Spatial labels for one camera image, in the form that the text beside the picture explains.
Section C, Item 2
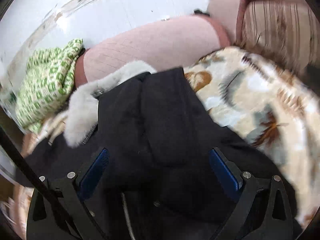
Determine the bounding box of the striped beige sofa cushion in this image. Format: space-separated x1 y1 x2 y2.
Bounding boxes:
241 1 319 76

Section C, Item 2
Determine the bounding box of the green white patterned pillow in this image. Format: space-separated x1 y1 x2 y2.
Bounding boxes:
1 38 83 133

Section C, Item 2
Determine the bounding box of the pink side cushion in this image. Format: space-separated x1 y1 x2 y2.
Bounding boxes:
207 0 247 43

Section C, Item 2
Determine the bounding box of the floral leaf pattern blanket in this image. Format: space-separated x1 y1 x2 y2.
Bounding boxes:
16 47 319 239

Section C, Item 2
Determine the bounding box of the black cable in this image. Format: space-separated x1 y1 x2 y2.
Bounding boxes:
0 129 83 240

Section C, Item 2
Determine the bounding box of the black coat with fur collar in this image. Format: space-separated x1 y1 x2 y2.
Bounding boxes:
25 68 302 239

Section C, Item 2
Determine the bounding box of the pink headboard cushion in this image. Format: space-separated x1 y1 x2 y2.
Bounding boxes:
75 15 231 87

